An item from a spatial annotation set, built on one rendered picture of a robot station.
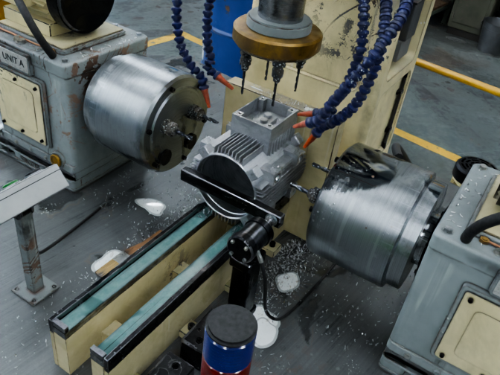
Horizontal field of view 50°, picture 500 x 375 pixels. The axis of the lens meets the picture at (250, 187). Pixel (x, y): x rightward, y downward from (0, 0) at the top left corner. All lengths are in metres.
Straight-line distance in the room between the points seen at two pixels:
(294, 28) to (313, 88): 0.30
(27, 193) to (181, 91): 0.43
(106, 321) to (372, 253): 0.52
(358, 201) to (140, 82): 0.56
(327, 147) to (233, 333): 0.69
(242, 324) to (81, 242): 0.77
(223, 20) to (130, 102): 1.97
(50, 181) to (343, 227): 0.56
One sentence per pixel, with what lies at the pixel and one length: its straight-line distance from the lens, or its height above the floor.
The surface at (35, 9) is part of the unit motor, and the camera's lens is 1.44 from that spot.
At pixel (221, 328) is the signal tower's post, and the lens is 0.62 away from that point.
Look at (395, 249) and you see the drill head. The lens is 1.01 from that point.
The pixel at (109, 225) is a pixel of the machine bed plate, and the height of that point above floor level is 0.80.
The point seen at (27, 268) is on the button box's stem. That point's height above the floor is 0.88.
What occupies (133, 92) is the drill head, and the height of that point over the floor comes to 1.13.
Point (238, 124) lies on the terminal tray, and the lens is 1.17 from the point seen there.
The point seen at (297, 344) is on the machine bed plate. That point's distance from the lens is 1.16.
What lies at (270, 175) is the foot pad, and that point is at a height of 1.07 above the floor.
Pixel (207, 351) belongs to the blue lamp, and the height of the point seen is 1.18.
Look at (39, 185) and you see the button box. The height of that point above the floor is 1.07.
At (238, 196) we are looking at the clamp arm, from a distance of 1.11.
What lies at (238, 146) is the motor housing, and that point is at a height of 1.10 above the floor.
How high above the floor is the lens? 1.70
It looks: 36 degrees down
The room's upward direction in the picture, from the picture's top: 8 degrees clockwise
